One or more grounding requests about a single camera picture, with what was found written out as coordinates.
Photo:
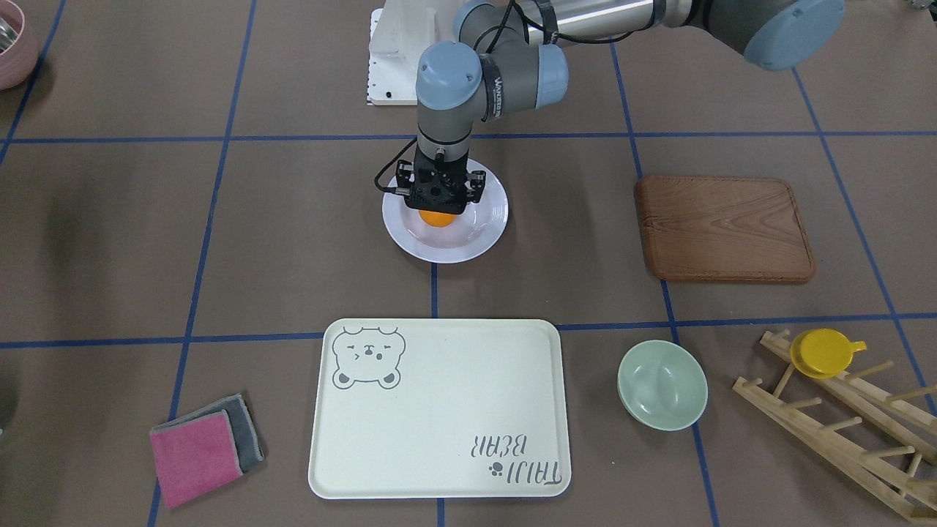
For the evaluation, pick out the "pink cloth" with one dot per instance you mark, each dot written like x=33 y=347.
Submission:
x=195 y=457

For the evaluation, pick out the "yellow cup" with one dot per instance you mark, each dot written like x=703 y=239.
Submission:
x=822 y=353

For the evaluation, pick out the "grey cloth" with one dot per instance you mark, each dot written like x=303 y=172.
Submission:
x=247 y=445

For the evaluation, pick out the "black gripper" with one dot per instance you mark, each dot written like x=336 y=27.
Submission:
x=478 y=184

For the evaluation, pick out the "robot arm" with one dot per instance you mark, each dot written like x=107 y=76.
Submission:
x=508 y=59

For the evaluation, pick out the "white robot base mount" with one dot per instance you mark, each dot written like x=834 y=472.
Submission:
x=399 y=32

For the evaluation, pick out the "wooden cutting board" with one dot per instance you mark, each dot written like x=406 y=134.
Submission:
x=720 y=229

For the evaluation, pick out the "white round plate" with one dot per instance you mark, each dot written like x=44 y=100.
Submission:
x=468 y=236

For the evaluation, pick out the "green bowl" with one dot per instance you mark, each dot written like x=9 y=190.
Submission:
x=662 y=385

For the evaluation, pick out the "orange fruit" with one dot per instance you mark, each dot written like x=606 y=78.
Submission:
x=436 y=219

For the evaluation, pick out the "wooden peg rack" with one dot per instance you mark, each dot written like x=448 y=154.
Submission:
x=887 y=446

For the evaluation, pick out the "pink bowl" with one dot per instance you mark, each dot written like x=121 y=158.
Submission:
x=20 y=47

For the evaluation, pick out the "white bear tray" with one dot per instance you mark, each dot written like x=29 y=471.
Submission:
x=440 y=408

